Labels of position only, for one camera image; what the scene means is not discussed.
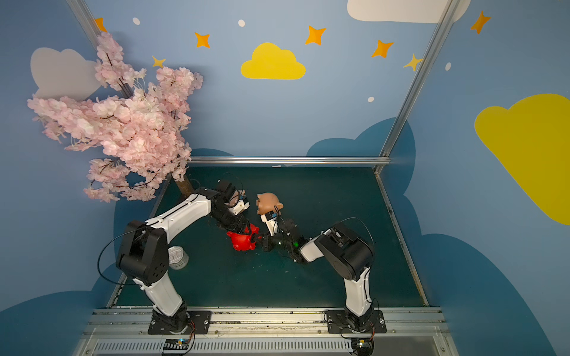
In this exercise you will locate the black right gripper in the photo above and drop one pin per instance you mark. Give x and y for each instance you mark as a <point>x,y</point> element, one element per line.
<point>274,240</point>

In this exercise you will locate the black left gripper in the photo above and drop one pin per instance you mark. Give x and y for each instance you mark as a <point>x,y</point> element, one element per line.
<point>240,223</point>

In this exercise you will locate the pink piggy bank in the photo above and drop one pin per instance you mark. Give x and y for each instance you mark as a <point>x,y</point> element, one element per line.
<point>236,198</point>

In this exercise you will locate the red piggy bank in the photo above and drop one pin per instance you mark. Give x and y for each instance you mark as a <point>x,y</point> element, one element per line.
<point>244,241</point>

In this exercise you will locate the peach piggy bank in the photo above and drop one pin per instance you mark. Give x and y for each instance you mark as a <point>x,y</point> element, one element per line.
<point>268,202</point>

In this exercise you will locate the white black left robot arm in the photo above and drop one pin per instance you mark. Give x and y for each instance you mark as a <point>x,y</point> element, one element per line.
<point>144,254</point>

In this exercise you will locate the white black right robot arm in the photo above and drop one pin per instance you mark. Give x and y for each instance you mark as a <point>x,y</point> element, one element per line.
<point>348,254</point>

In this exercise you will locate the clear round plastic jar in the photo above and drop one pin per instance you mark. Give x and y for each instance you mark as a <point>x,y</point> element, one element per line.
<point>178,258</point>

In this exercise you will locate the pink cherry blossom tree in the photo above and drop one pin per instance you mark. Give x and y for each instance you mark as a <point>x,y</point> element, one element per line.
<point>139,135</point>

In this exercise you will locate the right small circuit board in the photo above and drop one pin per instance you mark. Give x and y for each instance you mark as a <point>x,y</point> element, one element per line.
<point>362,347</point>

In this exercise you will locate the small circuit board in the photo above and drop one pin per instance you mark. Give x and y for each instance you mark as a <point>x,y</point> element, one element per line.
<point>179,346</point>
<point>362,347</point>

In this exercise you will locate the left small circuit board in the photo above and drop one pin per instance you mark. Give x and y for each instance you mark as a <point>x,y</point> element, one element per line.
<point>179,346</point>

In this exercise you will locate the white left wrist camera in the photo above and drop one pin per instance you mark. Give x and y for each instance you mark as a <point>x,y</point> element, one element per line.
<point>241,207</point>

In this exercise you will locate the aluminium back frame bar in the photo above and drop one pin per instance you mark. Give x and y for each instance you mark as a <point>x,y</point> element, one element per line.
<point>289,161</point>

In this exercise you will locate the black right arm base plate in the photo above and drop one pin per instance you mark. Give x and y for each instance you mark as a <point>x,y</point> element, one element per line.
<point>345,322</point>

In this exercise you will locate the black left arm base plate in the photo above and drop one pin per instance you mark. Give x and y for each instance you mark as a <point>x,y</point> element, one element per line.
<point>182,323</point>

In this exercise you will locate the aluminium front rail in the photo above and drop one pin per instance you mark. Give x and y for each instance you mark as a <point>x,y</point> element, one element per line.
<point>267,331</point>

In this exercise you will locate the aluminium left corner post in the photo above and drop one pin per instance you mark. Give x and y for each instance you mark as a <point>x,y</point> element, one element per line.
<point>95,28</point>

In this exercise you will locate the aluminium corner post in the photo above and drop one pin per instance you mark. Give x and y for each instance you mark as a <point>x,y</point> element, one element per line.
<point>95,28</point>
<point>433,49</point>

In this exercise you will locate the aluminium right corner post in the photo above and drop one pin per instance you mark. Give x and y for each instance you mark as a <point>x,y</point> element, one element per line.
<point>433,49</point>

